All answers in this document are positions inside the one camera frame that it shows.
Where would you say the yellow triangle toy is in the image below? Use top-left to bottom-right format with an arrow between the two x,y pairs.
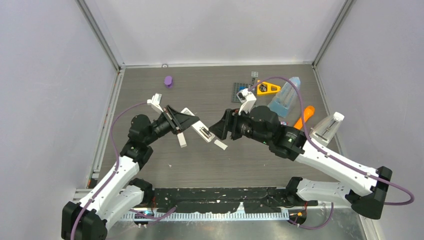
256,81 -> 281,96

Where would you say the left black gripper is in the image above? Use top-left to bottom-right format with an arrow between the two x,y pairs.
144,105 -> 199,145

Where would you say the black battery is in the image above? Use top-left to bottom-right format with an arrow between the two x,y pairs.
200,128 -> 212,139

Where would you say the white metronome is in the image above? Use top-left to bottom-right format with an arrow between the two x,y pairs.
309,112 -> 345,147

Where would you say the purple plastic toy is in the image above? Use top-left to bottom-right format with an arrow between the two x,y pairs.
163,75 -> 174,89

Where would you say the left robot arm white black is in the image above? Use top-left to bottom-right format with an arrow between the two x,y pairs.
61,105 -> 200,240

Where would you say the white air conditioner remote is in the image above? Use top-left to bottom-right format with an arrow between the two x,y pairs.
191,120 -> 215,143

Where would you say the grey lego piece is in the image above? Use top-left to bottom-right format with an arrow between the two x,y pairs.
251,71 -> 259,79

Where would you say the purple cable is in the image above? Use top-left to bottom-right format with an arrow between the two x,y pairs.
248,76 -> 415,206
69,101 -> 148,240

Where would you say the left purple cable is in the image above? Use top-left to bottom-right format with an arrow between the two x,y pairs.
69,101 -> 148,240

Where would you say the slim white remote control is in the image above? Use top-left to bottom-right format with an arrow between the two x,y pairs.
176,132 -> 187,148

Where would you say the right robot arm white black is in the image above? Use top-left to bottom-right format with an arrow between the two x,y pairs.
209,105 -> 393,220

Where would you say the orange toy microphone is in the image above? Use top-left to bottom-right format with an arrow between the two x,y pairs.
293,105 -> 315,130

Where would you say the grey lego baseplate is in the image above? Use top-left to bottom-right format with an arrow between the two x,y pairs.
231,82 -> 250,103

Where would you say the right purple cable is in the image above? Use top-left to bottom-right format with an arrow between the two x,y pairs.
248,76 -> 415,206

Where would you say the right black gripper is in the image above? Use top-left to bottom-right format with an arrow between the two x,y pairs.
209,106 -> 271,146

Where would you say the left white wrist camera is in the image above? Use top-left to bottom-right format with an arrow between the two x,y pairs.
146,93 -> 163,114

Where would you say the small white battery cover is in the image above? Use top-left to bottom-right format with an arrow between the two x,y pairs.
214,139 -> 228,151

